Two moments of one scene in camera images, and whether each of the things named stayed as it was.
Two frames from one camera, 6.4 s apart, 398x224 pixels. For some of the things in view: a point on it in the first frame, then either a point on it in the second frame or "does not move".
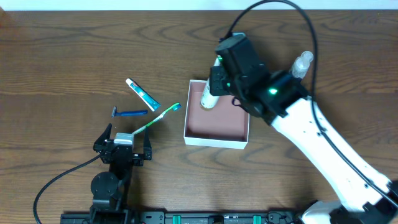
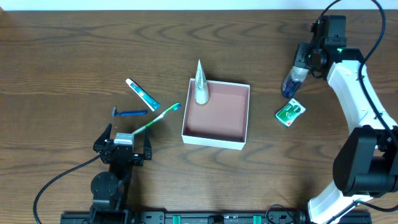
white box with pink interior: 226,125 does not move
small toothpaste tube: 153,104 does not move
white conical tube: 208,100 → 201,89
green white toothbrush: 176,107 does not move
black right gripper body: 216,82 → 302,56
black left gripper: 121,151 does not move
